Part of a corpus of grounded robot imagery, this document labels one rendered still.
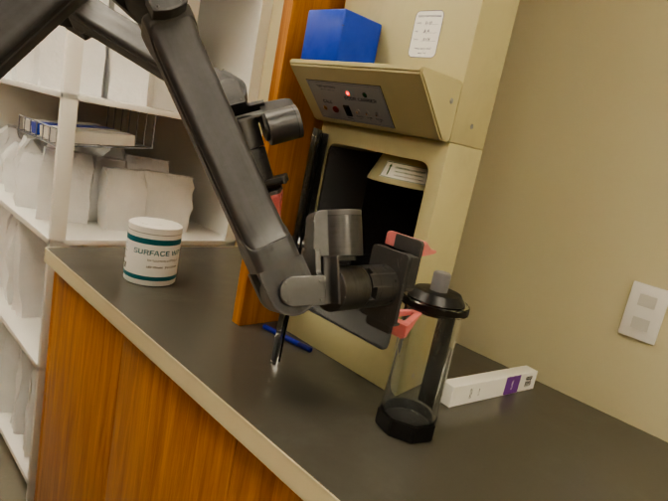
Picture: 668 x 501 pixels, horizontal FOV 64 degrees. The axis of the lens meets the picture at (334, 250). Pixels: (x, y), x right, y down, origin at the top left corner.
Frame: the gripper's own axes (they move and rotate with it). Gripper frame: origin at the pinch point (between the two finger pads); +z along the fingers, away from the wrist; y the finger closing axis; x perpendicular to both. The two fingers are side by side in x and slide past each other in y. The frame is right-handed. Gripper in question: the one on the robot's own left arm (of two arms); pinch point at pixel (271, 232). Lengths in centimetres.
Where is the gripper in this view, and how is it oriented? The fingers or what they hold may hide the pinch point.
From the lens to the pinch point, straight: 95.3
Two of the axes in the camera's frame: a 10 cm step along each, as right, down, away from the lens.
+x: 0.2, 2.3, -9.7
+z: 2.5, 9.4, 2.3
